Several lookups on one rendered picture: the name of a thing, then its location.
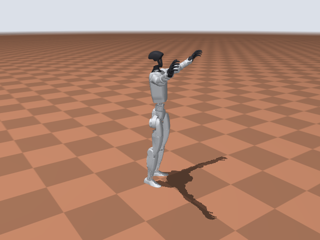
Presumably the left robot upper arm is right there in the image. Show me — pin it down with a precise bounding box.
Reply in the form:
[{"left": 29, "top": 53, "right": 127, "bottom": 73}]
[{"left": 160, "top": 65, "right": 181, "bottom": 74}]

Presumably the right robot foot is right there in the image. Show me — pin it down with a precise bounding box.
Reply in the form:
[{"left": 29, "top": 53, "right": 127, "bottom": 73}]
[{"left": 144, "top": 177, "right": 161, "bottom": 188}]

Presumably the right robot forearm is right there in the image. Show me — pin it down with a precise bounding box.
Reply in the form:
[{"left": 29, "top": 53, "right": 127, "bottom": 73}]
[{"left": 156, "top": 72, "right": 174, "bottom": 84}]

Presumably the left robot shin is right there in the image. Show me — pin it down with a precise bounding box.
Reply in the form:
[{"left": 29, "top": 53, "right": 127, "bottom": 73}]
[{"left": 154, "top": 146, "right": 165, "bottom": 173}]

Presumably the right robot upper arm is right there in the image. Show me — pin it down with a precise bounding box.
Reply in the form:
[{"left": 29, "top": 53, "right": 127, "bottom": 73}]
[{"left": 150, "top": 74, "right": 166, "bottom": 87}]

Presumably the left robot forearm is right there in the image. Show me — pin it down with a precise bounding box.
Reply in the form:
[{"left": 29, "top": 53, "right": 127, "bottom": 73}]
[{"left": 177, "top": 58, "right": 192, "bottom": 70}]

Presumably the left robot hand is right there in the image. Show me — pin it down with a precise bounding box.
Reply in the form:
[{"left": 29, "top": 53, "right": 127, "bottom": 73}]
[{"left": 188, "top": 50, "right": 202, "bottom": 61}]

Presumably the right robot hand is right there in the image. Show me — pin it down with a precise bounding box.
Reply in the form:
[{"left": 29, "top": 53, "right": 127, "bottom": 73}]
[{"left": 167, "top": 59, "right": 180, "bottom": 78}]

